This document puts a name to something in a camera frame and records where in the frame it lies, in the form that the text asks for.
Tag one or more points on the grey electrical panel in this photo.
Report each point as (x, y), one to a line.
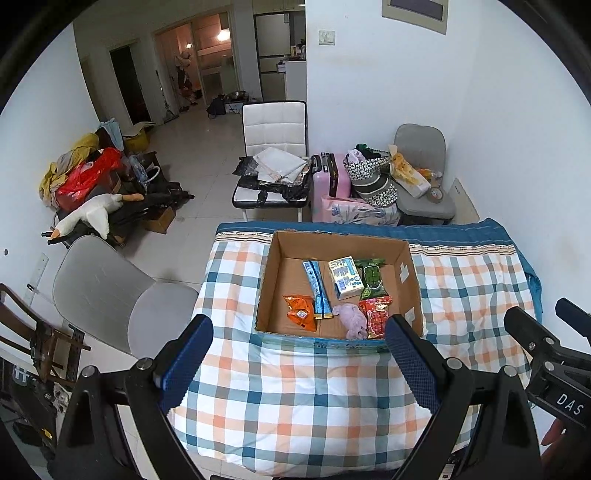
(415, 14)

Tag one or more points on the wooden chair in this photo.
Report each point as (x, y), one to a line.
(37, 337)

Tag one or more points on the black plastic bags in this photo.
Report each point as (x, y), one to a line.
(272, 189)

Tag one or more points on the red snack packet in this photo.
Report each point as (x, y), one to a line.
(376, 318)

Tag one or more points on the patterned tote bag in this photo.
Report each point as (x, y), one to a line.
(374, 187)

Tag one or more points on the coat rack with clothes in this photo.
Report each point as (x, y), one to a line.
(186, 76)

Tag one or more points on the pile of dark items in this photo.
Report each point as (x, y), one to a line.
(152, 201)

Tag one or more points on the tape roll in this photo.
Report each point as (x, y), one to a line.
(436, 194)

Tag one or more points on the small brown cardboard box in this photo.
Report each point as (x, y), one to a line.
(160, 220)

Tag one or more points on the plaid blanket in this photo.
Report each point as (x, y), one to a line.
(300, 392)

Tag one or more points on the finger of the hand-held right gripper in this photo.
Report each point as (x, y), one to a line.
(531, 334)
(575, 316)

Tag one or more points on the white refrigerator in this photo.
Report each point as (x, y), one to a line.
(277, 55)

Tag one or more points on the white goose plush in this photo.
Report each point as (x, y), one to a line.
(94, 214)

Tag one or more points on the white and blue packet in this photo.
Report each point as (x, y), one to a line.
(345, 277)

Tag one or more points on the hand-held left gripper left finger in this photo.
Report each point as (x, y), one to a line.
(184, 364)

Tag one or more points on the red plastic bag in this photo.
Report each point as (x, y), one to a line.
(87, 180)

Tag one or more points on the black floor bag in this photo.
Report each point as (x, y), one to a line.
(216, 107)

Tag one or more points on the light blue cloth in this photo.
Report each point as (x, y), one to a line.
(111, 134)

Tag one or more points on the silver plastic bags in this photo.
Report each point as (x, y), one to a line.
(279, 164)

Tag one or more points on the pink suitcase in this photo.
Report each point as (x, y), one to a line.
(339, 180)

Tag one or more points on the grey upholstered chair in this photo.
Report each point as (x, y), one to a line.
(418, 143)

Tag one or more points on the yellow cloth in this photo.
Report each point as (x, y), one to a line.
(51, 177)

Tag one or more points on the person's right hand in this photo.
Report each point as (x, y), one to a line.
(554, 431)

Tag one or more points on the white light switch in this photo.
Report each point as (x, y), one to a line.
(327, 37)

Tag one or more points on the white panel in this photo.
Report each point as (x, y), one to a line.
(464, 201)

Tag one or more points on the floral pillow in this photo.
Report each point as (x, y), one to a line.
(355, 212)

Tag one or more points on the grey shell chair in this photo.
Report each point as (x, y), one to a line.
(101, 286)

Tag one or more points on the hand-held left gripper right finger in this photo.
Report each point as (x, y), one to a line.
(413, 360)

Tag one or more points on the white padded chair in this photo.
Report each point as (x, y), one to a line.
(274, 124)

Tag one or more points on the yellow bin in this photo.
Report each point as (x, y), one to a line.
(138, 141)

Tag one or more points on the orange snack packet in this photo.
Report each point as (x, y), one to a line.
(300, 314)

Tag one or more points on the purple soft toy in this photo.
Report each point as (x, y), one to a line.
(351, 318)

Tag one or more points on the white and yellow package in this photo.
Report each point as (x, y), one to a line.
(413, 182)

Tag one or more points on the long blue packet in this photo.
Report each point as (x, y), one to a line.
(316, 286)

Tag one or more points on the green snack packet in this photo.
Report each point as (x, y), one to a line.
(373, 279)

